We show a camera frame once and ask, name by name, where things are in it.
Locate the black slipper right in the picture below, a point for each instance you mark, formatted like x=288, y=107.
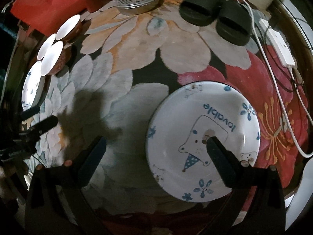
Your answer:
x=234, y=23

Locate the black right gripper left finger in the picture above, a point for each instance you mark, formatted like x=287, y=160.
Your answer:
x=46, y=207

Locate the black slipper left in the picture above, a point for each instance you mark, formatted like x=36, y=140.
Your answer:
x=200, y=12

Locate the floral patterned rug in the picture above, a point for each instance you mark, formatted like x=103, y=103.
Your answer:
x=124, y=68

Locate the red box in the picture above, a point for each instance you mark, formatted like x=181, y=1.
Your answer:
x=46, y=16

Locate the white power strip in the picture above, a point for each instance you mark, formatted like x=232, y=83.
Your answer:
x=279, y=44

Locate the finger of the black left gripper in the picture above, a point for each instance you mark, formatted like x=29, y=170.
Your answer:
x=26, y=114
x=42, y=127

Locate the white lovable bear plate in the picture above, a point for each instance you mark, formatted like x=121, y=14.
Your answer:
x=182, y=125

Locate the small white blue-flower plate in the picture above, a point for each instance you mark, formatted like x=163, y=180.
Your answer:
x=33, y=87

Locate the black slipper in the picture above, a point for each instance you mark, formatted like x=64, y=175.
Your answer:
x=200, y=12
x=234, y=23

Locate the round metal perforated tin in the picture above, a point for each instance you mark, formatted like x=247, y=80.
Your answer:
x=135, y=7

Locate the red-brown bowl white inside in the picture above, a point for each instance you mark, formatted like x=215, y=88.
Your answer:
x=69, y=29

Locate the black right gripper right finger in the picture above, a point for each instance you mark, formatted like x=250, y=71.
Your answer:
x=256, y=202

